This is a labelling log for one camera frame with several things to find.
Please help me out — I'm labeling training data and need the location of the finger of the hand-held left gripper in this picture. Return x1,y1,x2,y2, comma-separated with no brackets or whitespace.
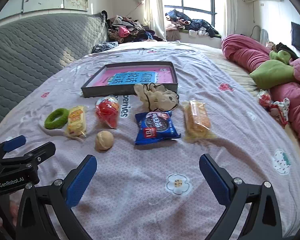
0,135,27,159
0,142,56,167

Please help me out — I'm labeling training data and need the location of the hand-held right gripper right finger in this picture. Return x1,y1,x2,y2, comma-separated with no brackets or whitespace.
199,154,283,240

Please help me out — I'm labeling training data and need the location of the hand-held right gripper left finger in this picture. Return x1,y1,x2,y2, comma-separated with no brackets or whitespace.
16,155,98,240

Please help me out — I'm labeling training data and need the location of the green fuzzy hair ring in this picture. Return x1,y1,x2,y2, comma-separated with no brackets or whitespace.
44,108,70,130

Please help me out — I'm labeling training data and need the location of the beige round ball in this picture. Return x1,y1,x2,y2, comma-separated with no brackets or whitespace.
95,130,114,151

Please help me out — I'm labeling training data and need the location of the yellow rice cracker packet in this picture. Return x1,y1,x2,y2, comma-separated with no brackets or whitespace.
65,106,88,138

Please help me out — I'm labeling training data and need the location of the clear orange cracker packet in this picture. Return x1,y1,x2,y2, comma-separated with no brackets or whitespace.
182,100,217,140

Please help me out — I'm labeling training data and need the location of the grey shallow cardboard box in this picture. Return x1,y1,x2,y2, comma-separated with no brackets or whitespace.
81,61,178,98

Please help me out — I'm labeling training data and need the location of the blue cookie packet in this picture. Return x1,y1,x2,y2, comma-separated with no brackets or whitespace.
134,111,182,145

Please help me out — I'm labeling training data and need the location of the beige cloth pouch black cord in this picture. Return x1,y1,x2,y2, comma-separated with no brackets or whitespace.
133,82,179,112

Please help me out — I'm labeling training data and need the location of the pink printed bed sheet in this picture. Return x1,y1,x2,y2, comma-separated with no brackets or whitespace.
0,41,300,240

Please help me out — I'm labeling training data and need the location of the grey quilted headboard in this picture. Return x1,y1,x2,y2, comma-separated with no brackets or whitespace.
0,12,109,140

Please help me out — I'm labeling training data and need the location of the red white wrapped packet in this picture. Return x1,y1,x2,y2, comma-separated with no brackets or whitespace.
270,97,291,128

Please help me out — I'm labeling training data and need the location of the green cloth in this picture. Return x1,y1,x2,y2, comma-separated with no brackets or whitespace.
249,50,300,90

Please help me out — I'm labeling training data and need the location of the dark patterned cloth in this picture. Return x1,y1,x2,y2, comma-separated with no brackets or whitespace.
92,41,119,54

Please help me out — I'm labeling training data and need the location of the pink quilt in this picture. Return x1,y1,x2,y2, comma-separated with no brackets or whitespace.
221,34,300,155

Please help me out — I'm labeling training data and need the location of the black cloth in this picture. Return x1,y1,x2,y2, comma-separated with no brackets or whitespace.
275,42,299,59

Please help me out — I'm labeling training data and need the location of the pile of mixed clothes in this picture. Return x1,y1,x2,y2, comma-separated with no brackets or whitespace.
101,10,165,43

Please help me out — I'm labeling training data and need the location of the clothes pile on window sill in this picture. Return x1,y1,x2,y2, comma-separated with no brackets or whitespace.
165,9,220,39

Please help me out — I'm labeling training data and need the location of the white curtain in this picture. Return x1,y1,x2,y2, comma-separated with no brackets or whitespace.
221,0,240,40
133,0,168,40

